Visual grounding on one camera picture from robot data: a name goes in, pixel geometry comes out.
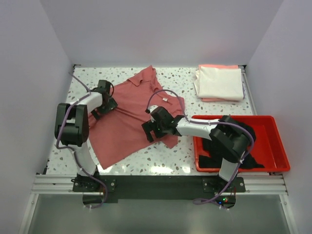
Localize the black clothes in bin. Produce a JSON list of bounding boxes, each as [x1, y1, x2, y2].
[[198, 121, 264, 170]]

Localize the folded light pink shirt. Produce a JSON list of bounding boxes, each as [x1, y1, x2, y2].
[[198, 64, 238, 70]]

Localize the red plastic bin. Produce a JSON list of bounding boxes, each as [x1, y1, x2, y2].
[[193, 115, 291, 173]]

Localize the pink polo shirt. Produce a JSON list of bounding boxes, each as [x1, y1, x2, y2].
[[89, 66, 185, 169]]

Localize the aluminium front rail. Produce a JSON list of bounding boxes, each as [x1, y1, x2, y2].
[[31, 173, 288, 195]]

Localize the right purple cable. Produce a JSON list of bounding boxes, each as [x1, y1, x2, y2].
[[144, 89, 255, 208]]

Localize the purple cable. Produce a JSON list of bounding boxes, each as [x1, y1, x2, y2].
[[55, 72, 109, 209], [144, 89, 255, 208]]

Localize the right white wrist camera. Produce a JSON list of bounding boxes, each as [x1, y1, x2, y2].
[[145, 105, 158, 122]]

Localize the folded white t shirt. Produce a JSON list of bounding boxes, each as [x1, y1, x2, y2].
[[194, 66, 244, 101]]

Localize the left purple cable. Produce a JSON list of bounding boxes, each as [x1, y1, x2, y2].
[[55, 72, 109, 209]]

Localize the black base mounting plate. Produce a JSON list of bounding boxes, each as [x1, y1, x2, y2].
[[71, 175, 246, 207]]

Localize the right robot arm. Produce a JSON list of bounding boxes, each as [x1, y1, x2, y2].
[[142, 105, 254, 192]]

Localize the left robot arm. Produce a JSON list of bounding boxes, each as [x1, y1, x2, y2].
[[54, 80, 117, 191]]

